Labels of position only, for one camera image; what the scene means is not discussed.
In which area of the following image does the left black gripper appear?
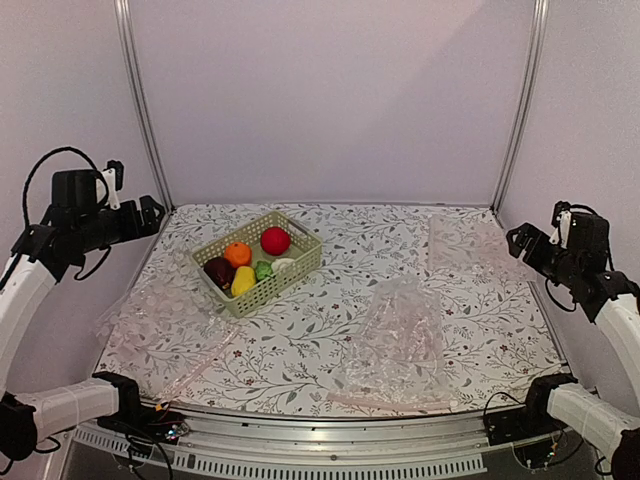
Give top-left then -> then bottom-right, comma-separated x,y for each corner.
75,193 -> 165,252

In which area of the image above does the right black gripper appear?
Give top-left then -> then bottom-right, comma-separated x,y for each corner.
508,222 -> 583,288

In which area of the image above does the green toy bitter gourd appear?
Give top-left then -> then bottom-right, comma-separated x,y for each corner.
254,260 -> 274,282

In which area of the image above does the clear zip top bag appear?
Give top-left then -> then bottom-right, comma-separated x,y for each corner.
327,275 -> 457,412

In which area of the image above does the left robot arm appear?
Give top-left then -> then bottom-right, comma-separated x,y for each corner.
1,162 -> 165,461

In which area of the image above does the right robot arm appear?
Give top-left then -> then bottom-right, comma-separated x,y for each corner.
506,201 -> 639,479

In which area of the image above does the right rear clear bag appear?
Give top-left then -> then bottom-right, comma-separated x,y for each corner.
428,215 -> 536,282

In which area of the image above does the left clear dotted bag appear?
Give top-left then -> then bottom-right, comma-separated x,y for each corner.
96,250 -> 239,404

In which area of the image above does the dark red toy fruit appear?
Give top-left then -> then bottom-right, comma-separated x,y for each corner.
203,256 -> 236,290

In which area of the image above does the orange toy orange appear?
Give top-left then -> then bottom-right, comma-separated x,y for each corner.
223,242 -> 252,269

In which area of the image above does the green perforated plastic basket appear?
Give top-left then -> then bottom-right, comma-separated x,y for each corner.
190,210 -> 322,318

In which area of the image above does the yellow toy mango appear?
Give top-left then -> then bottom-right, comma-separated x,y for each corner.
231,266 -> 257,297

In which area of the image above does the floral table mat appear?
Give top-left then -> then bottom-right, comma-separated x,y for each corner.
97,202 -> 569,419

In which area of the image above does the red toy apple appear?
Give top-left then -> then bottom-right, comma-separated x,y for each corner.
260,227 -> 291,256

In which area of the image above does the white toy garlic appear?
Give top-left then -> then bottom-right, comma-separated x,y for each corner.
271,258 -> 295,274

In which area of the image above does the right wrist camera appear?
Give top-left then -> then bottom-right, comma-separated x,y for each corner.
549,201 -> 573,249

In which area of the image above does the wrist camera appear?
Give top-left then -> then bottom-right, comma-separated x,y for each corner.
549,201 -> 573,249
102,160 -> 124,210

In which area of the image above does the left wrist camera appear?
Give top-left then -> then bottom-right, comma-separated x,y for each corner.
102,160 -> 124,210

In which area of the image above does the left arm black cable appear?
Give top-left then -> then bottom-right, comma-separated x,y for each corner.
20,146 -> 101,226

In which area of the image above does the right aluminium frame post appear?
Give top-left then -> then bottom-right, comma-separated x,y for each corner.
491,0 -> 550,217

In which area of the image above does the aluminium frame post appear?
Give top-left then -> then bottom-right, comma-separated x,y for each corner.
491,0 -> 550,217
114,0 -> 175,212

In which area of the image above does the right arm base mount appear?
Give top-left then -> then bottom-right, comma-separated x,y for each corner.
482,373 -> 582,470

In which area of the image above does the left aluminium frame post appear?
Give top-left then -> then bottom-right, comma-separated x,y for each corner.
114,0 -> 175,212

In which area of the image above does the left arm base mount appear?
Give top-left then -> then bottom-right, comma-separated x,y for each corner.
92,372 -> 189,444

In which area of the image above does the front aluminium rail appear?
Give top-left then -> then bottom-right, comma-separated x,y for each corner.
42,397 -> 621,480

